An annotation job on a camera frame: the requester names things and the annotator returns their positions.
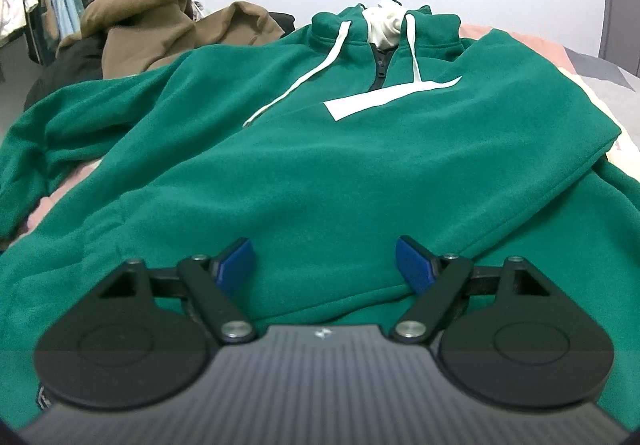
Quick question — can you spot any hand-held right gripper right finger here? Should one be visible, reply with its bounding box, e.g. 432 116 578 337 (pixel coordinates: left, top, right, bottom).
392 235 554 344

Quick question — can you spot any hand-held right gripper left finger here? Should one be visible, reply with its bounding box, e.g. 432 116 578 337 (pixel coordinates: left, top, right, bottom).
95 237 258 344

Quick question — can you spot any green hoodie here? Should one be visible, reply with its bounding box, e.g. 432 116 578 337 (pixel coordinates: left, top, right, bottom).
0 0 640 431

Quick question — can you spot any black garment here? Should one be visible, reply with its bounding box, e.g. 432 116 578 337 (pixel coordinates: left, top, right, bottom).
22 12 297 112

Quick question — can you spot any brown hoodie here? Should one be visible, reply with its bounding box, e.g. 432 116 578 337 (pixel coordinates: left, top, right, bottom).
56 0 286 78

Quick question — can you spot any patchwork blanket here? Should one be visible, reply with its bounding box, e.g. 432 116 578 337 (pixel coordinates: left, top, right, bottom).
0 22 640 251

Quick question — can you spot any grey door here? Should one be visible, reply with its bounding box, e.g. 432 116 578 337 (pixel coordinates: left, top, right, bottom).
602 0 640 78

